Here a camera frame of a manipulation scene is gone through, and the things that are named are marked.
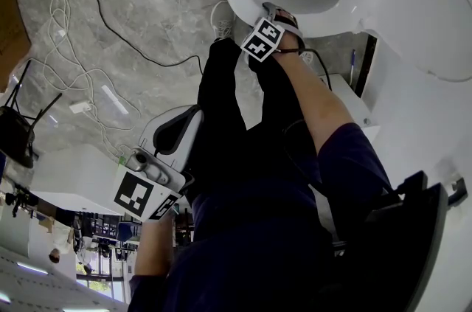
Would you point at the white table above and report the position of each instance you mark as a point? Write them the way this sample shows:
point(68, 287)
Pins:
point(77, 177)

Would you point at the black tripod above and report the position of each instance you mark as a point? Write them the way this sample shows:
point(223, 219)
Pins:
point(14, 201)

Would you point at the black chair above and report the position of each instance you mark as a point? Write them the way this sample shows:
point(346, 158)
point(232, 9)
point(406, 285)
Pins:
point(16, 133)

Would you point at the person's left forearm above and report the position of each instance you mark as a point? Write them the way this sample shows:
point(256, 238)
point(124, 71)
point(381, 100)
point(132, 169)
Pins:
point(153, 248)

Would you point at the person's right forearm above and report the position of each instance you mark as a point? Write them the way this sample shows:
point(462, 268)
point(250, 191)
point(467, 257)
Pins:
point(317, 96)

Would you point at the blue pen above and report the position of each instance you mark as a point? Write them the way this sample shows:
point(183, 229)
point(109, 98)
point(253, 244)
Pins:
point(353, 63)

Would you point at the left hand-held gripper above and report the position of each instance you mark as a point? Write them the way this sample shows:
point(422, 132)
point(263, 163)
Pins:
point(134, 194)

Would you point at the white shoe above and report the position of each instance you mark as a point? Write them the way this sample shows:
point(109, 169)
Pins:
point(222, 17)

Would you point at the white power adapter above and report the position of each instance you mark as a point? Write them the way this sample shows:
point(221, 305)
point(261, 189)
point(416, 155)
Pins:
point(80, 107)

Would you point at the person's navy shirt torso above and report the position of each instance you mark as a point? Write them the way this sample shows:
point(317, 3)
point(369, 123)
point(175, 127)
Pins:
point(250, 251)

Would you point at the person's right hand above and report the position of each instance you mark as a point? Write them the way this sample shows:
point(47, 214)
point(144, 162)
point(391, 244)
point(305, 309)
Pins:
point(284, 16)

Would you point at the person's right leg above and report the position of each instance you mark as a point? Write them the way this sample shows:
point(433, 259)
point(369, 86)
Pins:
point(280, 126)

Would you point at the person's leg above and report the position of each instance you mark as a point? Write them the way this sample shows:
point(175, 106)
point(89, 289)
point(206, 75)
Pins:
point(280, 126)
point(221, 89)

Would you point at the white toilet lid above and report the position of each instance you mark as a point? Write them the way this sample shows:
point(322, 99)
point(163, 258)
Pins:
point(413, 8)

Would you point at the black plastic case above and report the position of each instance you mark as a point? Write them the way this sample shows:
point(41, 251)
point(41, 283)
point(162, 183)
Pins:
point(398, 251)

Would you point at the person's left leg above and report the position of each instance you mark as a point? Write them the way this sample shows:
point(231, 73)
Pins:
point(221, 89)

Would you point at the grey metal bracket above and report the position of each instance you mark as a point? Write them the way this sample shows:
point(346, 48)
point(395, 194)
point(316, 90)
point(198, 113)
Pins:
point(459, 190)

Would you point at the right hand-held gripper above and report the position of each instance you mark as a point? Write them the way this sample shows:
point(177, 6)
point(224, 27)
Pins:
point(260, 43)

